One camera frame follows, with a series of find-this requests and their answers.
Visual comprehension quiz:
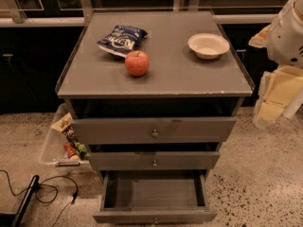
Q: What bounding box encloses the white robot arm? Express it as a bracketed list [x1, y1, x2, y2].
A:
[249, 0, 303, 128]

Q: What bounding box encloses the grey drawer cabinet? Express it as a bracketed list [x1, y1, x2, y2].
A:
[55, 10, 256, 182]

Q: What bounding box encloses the grey bottom drawer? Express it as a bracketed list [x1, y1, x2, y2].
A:
[93, 170, 217, 224]

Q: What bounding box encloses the red apple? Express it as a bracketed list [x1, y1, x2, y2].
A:
[125, 50, 150, 77]

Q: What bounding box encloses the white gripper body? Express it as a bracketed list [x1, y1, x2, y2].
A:
[282, 89, 303, 118]

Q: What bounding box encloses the blue chip bag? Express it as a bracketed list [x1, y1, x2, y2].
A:
[97, 25, 148, 58]

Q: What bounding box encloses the black flat bar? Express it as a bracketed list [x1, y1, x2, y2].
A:
[10, 175, 40, 227]

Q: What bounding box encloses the clear plastic bin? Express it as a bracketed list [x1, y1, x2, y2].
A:
[39, 104, 92, 173]

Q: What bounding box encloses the black cable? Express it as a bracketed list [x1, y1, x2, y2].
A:
[0, 169, 80, 227]

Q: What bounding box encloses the white paper bowl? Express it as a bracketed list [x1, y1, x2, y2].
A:
[187, 33, 230, 60]

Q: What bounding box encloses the green snack pouch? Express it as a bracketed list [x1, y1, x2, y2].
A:
[74, 142, 87, 159]

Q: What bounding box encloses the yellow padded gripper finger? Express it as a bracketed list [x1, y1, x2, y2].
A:
[253, 65, 303, 129]

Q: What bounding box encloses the brown snack packet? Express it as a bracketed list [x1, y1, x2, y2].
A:
[51, 113, 77, 141]

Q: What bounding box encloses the orange red snack pouch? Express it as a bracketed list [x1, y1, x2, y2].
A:
[63, 142, 80, 160]

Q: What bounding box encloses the grey drawer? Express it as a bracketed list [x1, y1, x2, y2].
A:
[93, 170, 217, 224]
[72, 117, 236, 145]
[88, 151, 220, 170]

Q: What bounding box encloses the grey middle drawer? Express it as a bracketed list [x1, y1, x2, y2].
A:
[88, 151, 220, 170]

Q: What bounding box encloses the metal railing frame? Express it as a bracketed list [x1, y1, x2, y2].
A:
[1, 0, 288, 24]

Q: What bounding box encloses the grey top drawer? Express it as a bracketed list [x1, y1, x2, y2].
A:
[72, 117, 236, 145]

